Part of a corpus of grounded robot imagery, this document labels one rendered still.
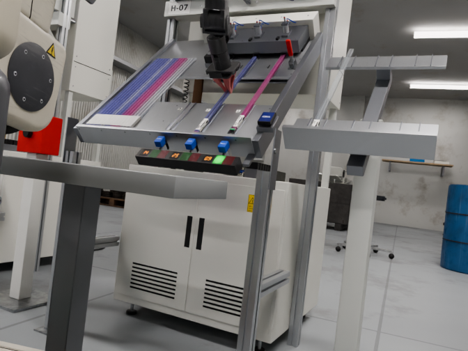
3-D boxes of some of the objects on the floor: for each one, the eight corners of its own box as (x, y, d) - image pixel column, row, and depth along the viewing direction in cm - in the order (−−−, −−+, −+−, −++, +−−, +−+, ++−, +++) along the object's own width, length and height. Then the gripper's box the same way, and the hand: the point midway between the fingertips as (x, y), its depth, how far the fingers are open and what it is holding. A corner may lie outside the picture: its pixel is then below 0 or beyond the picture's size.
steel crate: (294, 220, 794) (299, 180, 795) (355, 229, 754) (360, 186, 755) (282, 222, 710) (287, 177, 710) (349, 232, 670) (355, 184, 670)
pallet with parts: (112, 201, 732) (115, 180, 732) (165, 209, 693) (168, 186, 693) (81, 201, 661) (84, 177, 661) (138, 210, 622) (141, 185, 623)
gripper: (200, 56, 136) (212, 97, 145) (228, 55, 131) (239, 98, 141) (209, 45, 140) (219, 87, 150) (237, 45, 136) (246, 88, 146)
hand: (228, 90), depth 145 cm, fingers closed, pressing on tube
